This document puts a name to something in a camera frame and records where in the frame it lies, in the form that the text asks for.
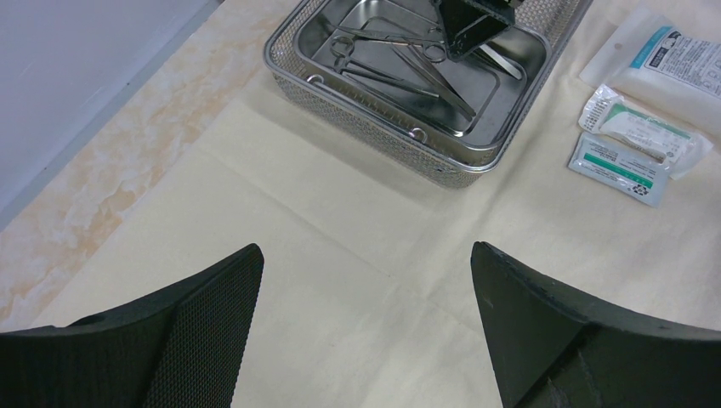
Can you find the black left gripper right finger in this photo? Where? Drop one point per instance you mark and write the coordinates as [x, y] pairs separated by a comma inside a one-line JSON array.
[[552, 345]]

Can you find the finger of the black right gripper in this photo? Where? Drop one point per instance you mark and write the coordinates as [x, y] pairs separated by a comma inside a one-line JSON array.
[[468, 24]]

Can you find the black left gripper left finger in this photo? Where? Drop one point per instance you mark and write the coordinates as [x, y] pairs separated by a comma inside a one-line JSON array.
[[180, 346]]

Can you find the steel forceps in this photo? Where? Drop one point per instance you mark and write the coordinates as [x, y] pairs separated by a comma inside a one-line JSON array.
[[412, 51]]

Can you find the small steel instrument tray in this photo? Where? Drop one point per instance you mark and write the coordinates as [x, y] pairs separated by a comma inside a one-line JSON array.
[[497, 98]]

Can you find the large steel tray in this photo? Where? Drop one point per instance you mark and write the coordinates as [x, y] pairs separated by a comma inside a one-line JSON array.
[[555, 21]]

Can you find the beige wrapping cloth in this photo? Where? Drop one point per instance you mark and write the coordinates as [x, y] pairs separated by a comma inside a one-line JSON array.
[[367, 298]]

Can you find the teal white sterile packet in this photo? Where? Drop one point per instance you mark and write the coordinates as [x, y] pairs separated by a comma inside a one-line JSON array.
[[620, 167]]

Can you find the blue white sterile pouch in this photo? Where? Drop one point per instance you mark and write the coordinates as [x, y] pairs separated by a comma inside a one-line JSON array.
[[648, 58]]

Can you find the steel tweezers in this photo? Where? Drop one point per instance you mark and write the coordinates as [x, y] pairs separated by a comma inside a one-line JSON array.
[[501, 62]]

